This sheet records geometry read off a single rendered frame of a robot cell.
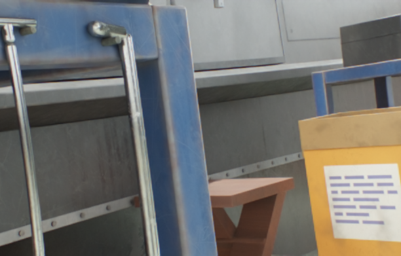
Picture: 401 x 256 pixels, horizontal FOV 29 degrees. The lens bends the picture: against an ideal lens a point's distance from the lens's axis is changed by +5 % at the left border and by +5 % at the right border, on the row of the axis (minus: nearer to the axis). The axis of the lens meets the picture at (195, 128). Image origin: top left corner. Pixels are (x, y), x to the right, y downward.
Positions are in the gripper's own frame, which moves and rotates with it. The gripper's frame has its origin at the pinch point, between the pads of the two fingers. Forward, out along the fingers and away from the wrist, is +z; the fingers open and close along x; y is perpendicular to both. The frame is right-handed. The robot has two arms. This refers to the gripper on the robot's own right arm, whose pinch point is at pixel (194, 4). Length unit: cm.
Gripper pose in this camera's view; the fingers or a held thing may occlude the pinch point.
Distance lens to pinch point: 187.5
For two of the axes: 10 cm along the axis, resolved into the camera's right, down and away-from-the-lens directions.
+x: -8.6, 0.9, 5.1
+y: 5.0, -1.0, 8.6
